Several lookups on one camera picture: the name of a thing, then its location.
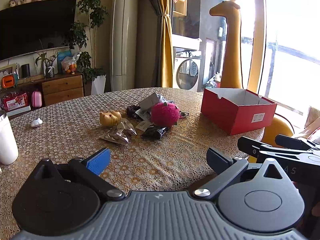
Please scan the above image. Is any red cardboard box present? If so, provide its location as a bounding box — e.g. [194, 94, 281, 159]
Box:
[201, 88, 277, 136]

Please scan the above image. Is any silver foil snack packet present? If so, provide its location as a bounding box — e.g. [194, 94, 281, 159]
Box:
[99, 119, 137, 145]

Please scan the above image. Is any dark braided bracelet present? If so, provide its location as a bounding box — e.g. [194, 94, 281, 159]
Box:
[126, 105, 142, 118]

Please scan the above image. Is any yellow and grey curtain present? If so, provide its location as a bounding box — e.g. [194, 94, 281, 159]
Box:
[139, 0, 174, 88]

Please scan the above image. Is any patterned tablecloth desktop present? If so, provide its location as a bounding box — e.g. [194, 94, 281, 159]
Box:
[0, 87, 265, 233]

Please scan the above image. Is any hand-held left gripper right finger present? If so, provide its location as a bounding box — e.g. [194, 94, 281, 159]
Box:
[193, 147, 288, 202]

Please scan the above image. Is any wooden television cabinet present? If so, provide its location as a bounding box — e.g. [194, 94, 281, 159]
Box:
[0, 72, 84, 107]

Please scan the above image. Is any pink fluffy plush ball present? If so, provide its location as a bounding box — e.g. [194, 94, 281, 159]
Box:
[150, 102, 181, 126]

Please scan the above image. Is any photo frame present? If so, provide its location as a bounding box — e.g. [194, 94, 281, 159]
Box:
[0, 64, 17, 78]

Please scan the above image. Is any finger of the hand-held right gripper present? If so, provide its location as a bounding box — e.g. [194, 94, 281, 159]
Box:
[275, 134, 320, 150]
[237, 136, 313, 159]

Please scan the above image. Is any white printed packet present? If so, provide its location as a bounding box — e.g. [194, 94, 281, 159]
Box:
[135, 120, 152, 132]

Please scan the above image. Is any yellow giraffe statue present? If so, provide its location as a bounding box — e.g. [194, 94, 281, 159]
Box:
[209, 0, 294, 163]

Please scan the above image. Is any plastic bag of oranges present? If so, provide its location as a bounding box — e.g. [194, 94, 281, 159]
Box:
[61, 52, 82, 74]

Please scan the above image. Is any white plant pot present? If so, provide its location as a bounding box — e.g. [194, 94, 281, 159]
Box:
[91, 74, 107, 95]

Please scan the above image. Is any red gift box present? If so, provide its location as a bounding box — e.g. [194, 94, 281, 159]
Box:
[0, 92, 31, 113]

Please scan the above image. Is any black flat television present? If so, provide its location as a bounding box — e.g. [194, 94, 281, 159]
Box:
[0, 0, 77, 62]

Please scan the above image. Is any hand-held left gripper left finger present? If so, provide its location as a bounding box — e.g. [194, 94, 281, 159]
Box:
[35, 148, 125, 202]

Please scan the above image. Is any tall green houseplant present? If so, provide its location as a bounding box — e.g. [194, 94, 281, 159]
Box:
[65, 0, 109, 83]

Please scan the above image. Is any grey small box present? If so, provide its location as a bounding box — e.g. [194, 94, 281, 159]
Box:
[138, 92, 167, 111]

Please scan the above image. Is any small plant in vase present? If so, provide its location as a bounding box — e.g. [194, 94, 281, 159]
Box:
[35, 40, 66, 78]

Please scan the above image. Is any white tumbler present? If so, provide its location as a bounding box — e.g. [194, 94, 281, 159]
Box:
[0, 110, 19, 165]

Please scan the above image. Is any orange small clock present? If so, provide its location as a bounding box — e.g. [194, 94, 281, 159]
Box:
[1, 75, 16, 89]

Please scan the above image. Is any white standing air conditioner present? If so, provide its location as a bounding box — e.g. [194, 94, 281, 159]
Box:
[110, 0, 139, 92]

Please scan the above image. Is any white washing machine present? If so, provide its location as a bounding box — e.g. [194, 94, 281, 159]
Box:
[173, 46, 202, 92]

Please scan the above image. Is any black snack packet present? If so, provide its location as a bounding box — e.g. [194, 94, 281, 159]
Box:
[141, 126, 170, 140]

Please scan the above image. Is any pink small case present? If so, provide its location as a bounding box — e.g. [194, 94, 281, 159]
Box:
[31, 90, 43, 108]

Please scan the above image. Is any blue box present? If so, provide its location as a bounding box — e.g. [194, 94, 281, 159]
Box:
[57, 50, 72, 74]

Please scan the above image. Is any gold pig figurine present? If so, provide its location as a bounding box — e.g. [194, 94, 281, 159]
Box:
[99, 110, 122, 127]

